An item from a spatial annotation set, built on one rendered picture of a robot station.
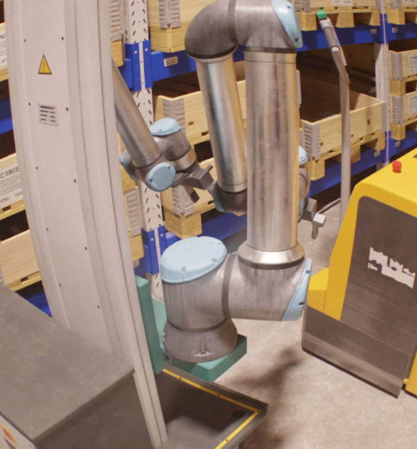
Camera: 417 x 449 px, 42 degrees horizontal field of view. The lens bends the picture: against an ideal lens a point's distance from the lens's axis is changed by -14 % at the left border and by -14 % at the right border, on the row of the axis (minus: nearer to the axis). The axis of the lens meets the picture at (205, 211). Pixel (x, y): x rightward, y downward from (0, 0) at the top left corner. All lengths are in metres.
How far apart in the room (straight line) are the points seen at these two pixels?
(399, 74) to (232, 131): 2.66
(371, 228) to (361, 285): 0.25
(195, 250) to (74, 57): 0.54
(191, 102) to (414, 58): 2.07
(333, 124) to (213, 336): 2.15
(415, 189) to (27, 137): 1.23
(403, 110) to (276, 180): 2.92
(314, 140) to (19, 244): 1.73
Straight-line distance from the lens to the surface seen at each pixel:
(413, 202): 1.85
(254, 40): 1.20
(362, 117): 3.61
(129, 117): 1.66
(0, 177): 2.24
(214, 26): 1.21
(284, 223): 1.27
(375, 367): 2.30
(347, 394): 2.35
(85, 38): 1.11
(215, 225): 3.01
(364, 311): 2.18
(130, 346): 1.42
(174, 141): 1.90
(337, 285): 2.22
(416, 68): 4.20
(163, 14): 2.50
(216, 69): 1.30
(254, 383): 2.40
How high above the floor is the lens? 1.69
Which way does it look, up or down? 28 degrees down
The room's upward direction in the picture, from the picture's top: 4 degrees counter-clockwise
